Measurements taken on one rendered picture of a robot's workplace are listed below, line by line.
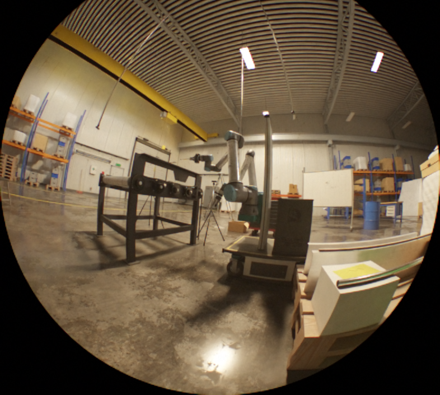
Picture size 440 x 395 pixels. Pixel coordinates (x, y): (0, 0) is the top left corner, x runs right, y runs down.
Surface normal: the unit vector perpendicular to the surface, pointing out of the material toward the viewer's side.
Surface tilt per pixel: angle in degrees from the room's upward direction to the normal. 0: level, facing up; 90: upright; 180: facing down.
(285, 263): 90
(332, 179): 90
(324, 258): 90
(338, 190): 90
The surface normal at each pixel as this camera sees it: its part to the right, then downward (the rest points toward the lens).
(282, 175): -0.41, -0.19
